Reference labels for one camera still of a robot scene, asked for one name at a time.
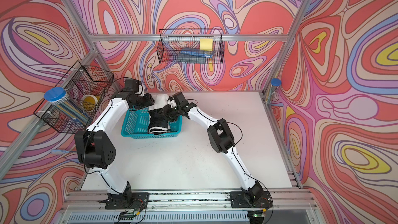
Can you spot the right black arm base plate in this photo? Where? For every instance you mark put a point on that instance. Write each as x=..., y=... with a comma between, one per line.
x=240, y=199

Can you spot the green circuit board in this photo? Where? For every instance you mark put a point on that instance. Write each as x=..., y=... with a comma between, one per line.
x=128, y=215
x=256, y=214

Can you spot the green circuit board right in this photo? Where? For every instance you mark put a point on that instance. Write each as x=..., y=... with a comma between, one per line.
x=256, y=214

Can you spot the yellow tape roll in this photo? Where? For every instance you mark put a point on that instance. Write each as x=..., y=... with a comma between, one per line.
x=89, y=102

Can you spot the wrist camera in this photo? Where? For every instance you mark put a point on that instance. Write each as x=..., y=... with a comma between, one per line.
x=180, y=100
x=133, y=86

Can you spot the teal plastic basket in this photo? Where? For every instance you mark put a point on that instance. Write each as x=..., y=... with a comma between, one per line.
x=136, y=123

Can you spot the aluminium front rail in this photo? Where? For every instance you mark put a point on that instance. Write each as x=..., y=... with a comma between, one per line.
x=290, y=206

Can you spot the black wire basket on left rail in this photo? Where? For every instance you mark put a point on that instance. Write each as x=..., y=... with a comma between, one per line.
x=78, y=81

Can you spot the green circuit board left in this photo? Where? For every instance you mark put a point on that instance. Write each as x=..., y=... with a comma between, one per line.
x=128, y=215

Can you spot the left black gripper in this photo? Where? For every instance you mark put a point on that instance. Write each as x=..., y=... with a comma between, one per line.
x=148, y=101

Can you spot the blue cable connector on wall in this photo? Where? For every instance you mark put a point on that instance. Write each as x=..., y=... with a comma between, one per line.
x=59, y=152

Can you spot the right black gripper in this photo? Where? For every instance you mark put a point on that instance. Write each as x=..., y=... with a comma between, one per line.
x=166, y=110

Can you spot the black white checkered pillowcase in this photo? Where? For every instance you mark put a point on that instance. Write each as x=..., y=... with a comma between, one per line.
x=159, y=121

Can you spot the black wire basket on back wall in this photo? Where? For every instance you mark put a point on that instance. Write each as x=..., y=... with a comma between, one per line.
x=172, y=41

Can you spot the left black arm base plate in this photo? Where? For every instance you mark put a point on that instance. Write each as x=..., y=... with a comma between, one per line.
x=138, y=200

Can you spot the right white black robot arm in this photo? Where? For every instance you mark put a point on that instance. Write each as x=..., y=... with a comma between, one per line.
x=223, y=142

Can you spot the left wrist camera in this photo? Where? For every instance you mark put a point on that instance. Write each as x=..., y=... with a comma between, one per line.
x=133, y=86

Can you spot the small blue capped tube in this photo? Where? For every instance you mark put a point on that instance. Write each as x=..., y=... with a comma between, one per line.
x=275, y=83

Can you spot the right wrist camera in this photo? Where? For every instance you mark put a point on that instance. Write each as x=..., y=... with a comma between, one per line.
x=180, y=100

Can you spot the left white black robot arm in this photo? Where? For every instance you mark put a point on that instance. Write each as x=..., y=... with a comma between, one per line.
x=97, y=152

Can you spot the clear jar with blue lid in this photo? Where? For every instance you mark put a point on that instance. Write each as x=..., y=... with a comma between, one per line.
x=59, y=97

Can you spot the blue pen in wire basket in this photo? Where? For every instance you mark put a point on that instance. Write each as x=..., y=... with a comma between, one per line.
x=197, y=53

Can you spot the yellow sticky note pad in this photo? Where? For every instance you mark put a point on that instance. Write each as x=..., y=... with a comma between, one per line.
x=206, y=44

